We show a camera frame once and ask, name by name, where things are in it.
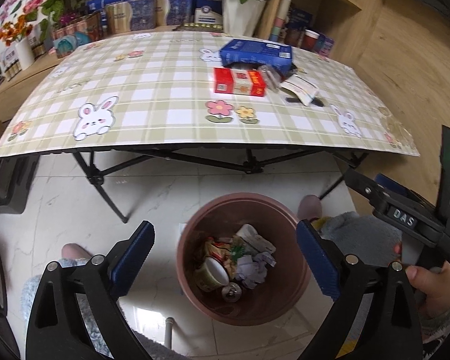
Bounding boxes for white grey paper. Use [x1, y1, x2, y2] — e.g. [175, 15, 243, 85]
[235, 252, 276, 289]

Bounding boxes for brown plastic trash bin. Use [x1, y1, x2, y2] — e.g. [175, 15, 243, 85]
[176, 193, 311, 326]

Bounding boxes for right hand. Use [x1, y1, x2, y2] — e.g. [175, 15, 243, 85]
[406, 262, 450, 320]

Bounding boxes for white paper cup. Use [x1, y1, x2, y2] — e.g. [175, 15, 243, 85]
[194, 257, 230, 292]

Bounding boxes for white snack pouch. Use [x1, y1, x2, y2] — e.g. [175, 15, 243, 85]
[280, 74, 320, 107]

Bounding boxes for red cigarette box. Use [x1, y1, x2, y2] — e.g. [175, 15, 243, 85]
[214, 67, 266, 97]

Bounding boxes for green plaid bunny tablecloth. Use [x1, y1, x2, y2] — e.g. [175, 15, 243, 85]
[0, 32, 418, 158]

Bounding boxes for blue cardboard box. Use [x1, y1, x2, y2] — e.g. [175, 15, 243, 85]
[219, 39, 293, 75]

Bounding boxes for red cup white lid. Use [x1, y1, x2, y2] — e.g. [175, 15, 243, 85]
[301, 29, 320, 51]

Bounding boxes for stacked pastel cups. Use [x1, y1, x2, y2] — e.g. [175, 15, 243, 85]
[269, 0, 291, 42]

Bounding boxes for dark blue gift box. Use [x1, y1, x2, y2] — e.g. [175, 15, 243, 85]
[104, 0, 158, 35]
[155, 0, 193, 27]

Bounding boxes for white vase orange flowers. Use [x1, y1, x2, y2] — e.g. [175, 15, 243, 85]
[0, 14, 35, 71]

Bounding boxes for black folding table frame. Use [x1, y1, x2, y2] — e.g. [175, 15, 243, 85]
[71, 146, 368, 224]

